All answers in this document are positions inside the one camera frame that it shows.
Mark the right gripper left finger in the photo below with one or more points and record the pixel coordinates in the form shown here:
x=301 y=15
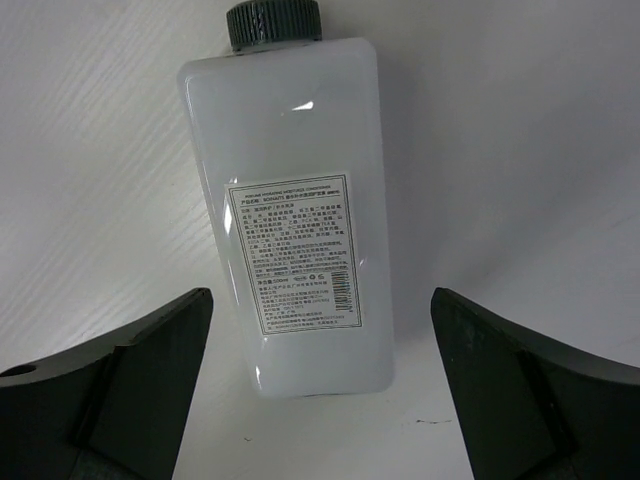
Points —
x=113 y=407

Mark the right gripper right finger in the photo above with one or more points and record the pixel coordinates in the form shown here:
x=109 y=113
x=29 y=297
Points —
x=532 y=407

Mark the white bottle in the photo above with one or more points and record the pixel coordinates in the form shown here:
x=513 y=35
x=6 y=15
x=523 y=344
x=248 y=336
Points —
x=287 y=135

